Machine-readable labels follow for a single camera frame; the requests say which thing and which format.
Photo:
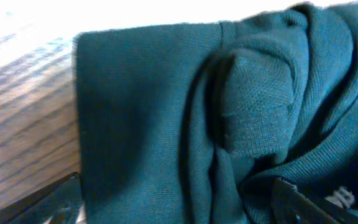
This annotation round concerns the black t-shirt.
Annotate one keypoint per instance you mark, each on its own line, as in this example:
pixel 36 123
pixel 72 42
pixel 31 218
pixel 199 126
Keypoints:
pixel 193 123

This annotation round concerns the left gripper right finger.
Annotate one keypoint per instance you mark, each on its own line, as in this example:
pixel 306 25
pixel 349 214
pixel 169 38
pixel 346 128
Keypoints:
pixel 292 205

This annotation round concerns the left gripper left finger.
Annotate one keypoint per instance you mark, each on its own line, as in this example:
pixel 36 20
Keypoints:
pixel 59 202

